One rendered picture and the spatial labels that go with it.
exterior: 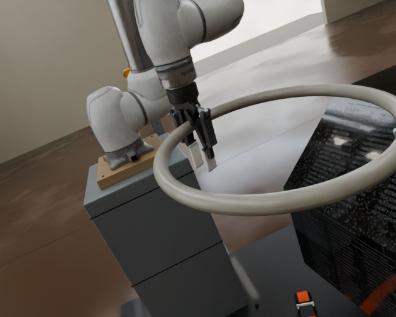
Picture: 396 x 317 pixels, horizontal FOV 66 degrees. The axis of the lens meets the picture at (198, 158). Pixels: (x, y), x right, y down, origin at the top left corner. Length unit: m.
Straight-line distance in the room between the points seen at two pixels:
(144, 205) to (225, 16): 0.69
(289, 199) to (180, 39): 0.43
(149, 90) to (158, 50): 0.52
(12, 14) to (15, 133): 2.31
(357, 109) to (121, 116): 0.77
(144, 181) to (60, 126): 6.26
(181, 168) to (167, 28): 0.56
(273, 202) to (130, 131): 0.84
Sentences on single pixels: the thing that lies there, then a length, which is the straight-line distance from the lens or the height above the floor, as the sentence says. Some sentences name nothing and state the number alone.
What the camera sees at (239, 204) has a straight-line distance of 0.43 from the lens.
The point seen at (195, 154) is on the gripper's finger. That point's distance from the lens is 0.83.
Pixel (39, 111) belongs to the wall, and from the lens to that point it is 7.30.
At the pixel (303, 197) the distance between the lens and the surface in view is 0.42.
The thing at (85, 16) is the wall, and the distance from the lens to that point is 7.11.
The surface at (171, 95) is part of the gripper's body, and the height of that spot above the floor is 1.08.
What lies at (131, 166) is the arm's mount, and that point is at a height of 0.83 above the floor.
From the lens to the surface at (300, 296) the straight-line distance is 1.52.
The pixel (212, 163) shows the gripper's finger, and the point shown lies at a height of 0.87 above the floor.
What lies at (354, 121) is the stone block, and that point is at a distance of 0.97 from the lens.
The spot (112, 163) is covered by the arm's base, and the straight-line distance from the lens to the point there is 1.19.
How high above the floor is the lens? 1.21
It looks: 23 degrees down
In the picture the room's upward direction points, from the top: 22 degrees counter-clockwise
